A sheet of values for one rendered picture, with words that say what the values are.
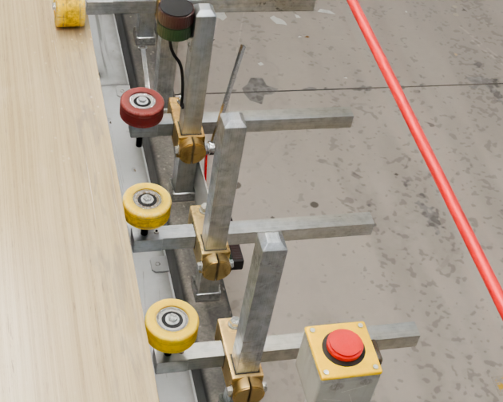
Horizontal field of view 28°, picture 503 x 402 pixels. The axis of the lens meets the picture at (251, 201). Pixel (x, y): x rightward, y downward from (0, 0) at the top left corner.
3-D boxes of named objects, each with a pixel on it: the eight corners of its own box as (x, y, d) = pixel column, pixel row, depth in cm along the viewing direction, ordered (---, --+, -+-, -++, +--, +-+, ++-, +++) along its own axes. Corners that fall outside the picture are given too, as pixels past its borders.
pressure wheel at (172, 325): (159, 333, 159) (164, 287, 151) (201, 356, 157) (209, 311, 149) (130, 368, 154) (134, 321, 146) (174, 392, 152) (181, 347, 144)
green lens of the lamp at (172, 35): (188, 20, 170) (189, 9, 169) (195, 41, 166) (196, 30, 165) (153, 20, 169) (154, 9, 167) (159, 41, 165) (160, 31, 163)
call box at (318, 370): (350, 360, 117) (364, 319, 112) (367, 411, 112) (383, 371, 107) (293, 366, 115) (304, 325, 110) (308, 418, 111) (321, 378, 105)
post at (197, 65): (186, 202, 200) (213, 0, 167) (189, 214, 198) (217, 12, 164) (169, 202, 200) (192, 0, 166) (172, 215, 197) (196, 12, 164)
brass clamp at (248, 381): (247, 334, 163) (251, 315, 160) (266, 403, 154) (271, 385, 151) (210, 337, 162) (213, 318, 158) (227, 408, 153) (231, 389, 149)
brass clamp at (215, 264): (217, 222, 180) (220, 202, 177) (232, 280, 171) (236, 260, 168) (184, 225, 179) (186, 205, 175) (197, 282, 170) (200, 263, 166)
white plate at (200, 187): (186, 157, 203) (191, 120, 196) (210, 253, 186) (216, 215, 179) (183, 158, 203) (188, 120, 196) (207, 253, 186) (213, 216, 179)
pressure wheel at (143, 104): (156, 130, 193) (160, 83, 185) (163, 158, 188) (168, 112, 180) (115, 132, 191) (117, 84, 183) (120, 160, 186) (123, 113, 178)
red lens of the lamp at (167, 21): (189, 7, 168) (191, -3, 167) (196, 29, 164) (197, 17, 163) (154, 8, 167) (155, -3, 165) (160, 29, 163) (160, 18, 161)
